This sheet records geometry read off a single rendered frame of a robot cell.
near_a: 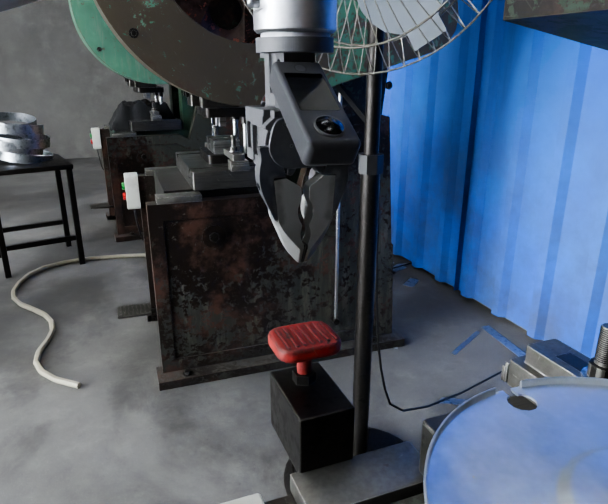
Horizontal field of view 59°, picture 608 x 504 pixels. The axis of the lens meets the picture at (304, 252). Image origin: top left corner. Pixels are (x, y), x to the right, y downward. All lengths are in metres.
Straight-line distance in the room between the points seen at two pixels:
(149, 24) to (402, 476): 1.20
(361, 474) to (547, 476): 0.23
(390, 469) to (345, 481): 0.05
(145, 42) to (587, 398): 1.26
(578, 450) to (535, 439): 0.03
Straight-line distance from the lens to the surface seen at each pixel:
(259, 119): 0.52
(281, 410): 0.60
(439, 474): 0.38
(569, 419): 0.46
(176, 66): 1.48
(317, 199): 0.52
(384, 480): 0.58
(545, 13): 0.41
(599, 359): 0.57
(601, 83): 2.03
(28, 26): 6.77
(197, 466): 1.60
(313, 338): 0.57
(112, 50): 3.19
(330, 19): 0.51
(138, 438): 1.73
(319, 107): 0.46
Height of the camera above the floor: 1.03
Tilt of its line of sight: 19 degrees down
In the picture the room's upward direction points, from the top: straight up
